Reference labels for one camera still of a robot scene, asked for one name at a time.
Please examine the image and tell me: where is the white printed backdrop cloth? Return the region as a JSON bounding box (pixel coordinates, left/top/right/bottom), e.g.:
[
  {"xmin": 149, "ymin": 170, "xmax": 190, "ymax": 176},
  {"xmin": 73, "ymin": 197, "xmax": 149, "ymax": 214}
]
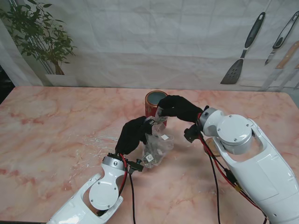
[{"xmin": 0, "ymin": 0, "xmax": 299, "ymax": 92}]

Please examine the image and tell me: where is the red floral tea tin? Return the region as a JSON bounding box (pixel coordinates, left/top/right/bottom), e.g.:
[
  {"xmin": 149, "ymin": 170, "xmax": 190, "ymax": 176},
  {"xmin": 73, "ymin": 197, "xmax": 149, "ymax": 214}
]
[{"xmin": 144, "ymin": 90, "xmax": 169, "ymax": 128}]

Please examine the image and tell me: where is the red black arm cable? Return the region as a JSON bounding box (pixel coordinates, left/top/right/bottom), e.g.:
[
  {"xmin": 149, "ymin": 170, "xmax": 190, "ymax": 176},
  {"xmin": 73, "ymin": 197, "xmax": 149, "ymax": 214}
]
[
  {"xmin": 198, "ymin": 137, "xmax": 269, "ymax": 224},
  {"xmin": 118, "ymin": 153, "xmax": 137, "ymax": 224}
]

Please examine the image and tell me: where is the clear plastic tea bag pouch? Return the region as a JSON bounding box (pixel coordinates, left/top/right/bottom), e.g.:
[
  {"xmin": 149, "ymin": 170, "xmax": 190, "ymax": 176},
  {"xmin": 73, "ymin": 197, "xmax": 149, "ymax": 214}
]
[{"xmin": 142, "ymin": 116, "xmax": 175, "ymax": 169}]

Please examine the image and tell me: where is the red black right arm cable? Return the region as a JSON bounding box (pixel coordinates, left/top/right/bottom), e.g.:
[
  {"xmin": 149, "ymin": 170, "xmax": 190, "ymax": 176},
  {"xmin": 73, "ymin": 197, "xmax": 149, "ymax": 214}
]
[{"xmin": 198, "ymin": 137, "xmax": 269, "ymax": 224}]

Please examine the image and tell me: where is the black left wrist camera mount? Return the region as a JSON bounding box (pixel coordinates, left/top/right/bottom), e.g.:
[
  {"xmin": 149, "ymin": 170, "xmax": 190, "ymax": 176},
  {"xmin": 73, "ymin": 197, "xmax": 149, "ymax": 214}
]
[{"xmin": 128, "ymin": 158, "xmax": 144, "ymax": 175}]

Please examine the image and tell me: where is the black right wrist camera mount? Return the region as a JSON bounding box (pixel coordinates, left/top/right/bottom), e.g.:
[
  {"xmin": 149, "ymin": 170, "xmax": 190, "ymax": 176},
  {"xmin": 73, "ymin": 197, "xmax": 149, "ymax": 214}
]
[{"xmin": 183, "ymin": 123, "xmax": 201, "ymax": 143}]

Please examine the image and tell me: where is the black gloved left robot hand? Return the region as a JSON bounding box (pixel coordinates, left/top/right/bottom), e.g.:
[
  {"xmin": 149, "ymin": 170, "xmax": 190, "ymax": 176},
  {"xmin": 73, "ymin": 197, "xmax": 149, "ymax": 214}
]
[{"xmin": 115, "ymin": 116, "xmax": 156, "ymax": 156}]

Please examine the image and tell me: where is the small mesh tea bag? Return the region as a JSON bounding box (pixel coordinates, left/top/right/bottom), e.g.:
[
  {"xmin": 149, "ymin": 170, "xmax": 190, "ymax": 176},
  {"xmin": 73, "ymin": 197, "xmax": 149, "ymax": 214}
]
[{"xmin": 155, "ymin": 109, "xmax": 168, "ymax": 124}]

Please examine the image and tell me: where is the gold round tin lid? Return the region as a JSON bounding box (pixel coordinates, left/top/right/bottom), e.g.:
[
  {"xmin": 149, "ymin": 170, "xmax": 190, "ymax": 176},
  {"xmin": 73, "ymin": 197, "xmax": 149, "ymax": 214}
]
[{"xmin": 205, "ymin": 137, "xmax": 221, "ymax": 157}]

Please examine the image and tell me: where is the red black left arm cable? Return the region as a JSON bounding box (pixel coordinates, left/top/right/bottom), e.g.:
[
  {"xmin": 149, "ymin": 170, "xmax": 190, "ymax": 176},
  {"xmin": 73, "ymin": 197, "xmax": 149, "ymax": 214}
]
[{"xmin": 118, "ymin": 153, "xmax": 137, "ymax": 224}]

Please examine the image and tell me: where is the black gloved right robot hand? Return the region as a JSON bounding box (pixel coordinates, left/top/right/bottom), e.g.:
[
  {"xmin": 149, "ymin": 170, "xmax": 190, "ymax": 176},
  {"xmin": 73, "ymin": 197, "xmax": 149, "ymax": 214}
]
[{"xmin": 157, "ymin": 94, "xmax": 204, "ymax": 123}]

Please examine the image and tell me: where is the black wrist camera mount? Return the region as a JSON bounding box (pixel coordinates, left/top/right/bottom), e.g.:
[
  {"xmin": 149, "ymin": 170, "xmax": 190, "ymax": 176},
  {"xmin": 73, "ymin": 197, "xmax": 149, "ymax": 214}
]
[
  {"xmin": 183, "ymin": 123, "xmax": 201, "ymax": 143},
  {"xmin": 128, "ymin": 158, "xmax": 144, "ymax": 175}
]

